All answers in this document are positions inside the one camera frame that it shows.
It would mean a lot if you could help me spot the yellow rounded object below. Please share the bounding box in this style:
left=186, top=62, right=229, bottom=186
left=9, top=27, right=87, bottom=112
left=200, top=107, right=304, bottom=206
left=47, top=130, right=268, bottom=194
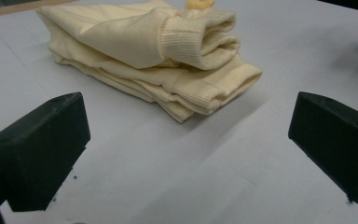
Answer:
left=185, top=0, right=215, bottom=10

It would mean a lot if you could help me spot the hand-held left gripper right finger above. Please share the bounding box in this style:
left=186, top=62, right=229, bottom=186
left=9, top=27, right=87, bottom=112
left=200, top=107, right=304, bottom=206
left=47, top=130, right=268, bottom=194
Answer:
left=287, top=91, right=358, bottom=204

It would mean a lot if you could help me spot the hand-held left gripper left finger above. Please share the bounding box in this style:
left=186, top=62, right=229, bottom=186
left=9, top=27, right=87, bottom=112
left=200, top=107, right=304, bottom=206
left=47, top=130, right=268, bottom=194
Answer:
left=0, top=91, right=91, bottom=224

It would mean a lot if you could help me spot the cream sweatshirt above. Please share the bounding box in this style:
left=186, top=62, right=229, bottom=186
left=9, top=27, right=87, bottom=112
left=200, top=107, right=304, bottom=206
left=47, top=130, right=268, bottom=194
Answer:
left=35, top=0, right=264, bottom=124

